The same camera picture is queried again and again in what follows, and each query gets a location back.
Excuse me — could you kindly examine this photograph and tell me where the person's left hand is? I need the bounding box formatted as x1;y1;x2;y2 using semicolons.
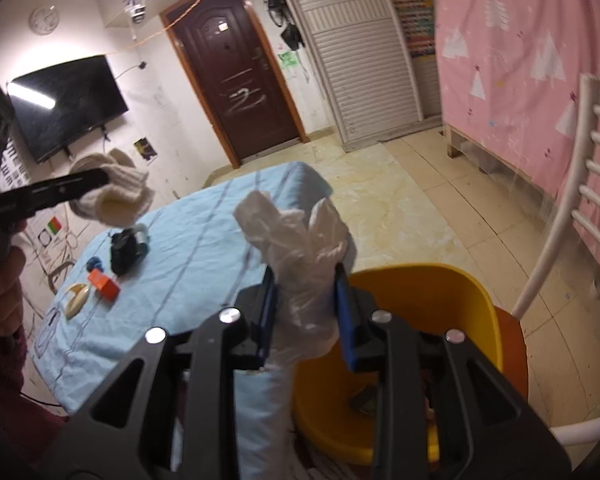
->
0;245;28;338

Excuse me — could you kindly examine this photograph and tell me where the pink printed curtain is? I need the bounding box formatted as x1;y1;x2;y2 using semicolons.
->
427;0;600;286

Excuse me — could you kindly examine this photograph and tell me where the beige round dish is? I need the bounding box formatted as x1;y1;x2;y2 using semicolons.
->
61;282;92;322

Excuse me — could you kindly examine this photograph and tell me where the white plastic glove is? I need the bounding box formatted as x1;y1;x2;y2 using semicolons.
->
232;190;351;368

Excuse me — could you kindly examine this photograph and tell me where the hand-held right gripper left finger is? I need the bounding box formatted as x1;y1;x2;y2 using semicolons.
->
45;267;281;480

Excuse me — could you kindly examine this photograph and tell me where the wall clock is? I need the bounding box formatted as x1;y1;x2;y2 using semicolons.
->
28;4;61;36

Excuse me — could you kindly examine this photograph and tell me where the white chair with orange seat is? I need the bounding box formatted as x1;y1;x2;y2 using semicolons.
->
492;74;600;448

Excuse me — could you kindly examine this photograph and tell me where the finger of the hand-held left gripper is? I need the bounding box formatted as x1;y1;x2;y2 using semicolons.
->
0;167;112;221

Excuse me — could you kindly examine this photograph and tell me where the orange string light wire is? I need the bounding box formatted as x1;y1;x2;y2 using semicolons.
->
107;0;216;56

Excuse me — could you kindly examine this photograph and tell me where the colourful chart poster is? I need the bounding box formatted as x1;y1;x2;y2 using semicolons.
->
387;0;437;58

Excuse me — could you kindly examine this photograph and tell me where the person's left forearm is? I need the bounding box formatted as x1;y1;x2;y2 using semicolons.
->
0;330;71;480

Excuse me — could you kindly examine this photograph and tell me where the wooden bed frame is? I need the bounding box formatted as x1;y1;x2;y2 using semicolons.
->
442;122;556;216

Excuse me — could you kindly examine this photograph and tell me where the black hanging bag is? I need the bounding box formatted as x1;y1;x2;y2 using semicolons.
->
280;23;304;52

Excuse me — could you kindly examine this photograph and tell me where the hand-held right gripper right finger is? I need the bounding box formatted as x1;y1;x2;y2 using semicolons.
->
334;262;573;480

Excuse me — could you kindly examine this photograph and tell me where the orange block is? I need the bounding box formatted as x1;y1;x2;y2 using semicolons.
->
87;268;122;304

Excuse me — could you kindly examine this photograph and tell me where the black wall television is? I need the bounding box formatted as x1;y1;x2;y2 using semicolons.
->
6;55;130;164

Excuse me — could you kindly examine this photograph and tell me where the white security camera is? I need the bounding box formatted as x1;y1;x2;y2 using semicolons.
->
125;0;148;26

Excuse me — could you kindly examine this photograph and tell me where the yellow plastic bin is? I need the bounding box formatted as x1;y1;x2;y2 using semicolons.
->
292;262;505;466

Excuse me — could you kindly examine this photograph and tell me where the black bundle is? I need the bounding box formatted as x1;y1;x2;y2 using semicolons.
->
110;227;149;277

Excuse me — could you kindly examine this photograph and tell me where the dark brown door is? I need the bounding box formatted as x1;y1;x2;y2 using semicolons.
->
160;0;310;168

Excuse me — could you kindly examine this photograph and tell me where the eye chart poster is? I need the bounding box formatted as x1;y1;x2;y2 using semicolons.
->
0;135;63;251

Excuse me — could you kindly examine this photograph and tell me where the white louvered wardrobe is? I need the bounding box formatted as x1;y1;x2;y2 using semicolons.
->
270;0;443;153

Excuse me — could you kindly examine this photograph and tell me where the small wall picture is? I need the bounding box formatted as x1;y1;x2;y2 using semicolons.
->
133;137;159;165

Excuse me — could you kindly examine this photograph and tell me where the light blue printed sheet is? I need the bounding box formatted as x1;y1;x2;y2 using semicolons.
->
27;161;353;480

